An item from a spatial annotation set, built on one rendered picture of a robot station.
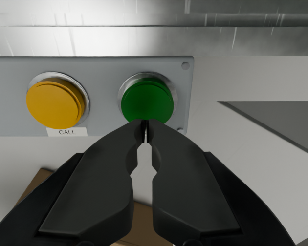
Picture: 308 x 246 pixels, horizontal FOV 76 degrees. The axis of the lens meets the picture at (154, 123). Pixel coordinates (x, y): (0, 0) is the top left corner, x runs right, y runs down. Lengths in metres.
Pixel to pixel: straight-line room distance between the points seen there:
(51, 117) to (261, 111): 1.33
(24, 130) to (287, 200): 0.44
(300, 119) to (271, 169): 1.21
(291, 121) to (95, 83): 1.47
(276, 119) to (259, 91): 1.21
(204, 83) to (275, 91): 0.10
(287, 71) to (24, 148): 0.38
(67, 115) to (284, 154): 0.33
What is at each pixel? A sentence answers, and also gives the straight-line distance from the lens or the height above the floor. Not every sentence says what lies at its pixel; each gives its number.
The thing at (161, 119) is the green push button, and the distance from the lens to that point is 0.15.
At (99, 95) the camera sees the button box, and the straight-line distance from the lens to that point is 0.16.
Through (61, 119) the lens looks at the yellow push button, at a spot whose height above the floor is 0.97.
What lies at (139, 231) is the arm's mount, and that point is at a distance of 0.37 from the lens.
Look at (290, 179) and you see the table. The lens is 0.43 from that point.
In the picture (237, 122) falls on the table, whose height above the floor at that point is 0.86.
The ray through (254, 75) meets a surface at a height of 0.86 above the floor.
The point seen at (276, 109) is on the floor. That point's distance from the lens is 1.46.
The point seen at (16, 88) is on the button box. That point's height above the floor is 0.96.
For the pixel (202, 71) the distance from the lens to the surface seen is 0.26.
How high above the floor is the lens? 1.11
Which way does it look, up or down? 60 degrees down
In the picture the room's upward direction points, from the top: 178 degrees clockwise
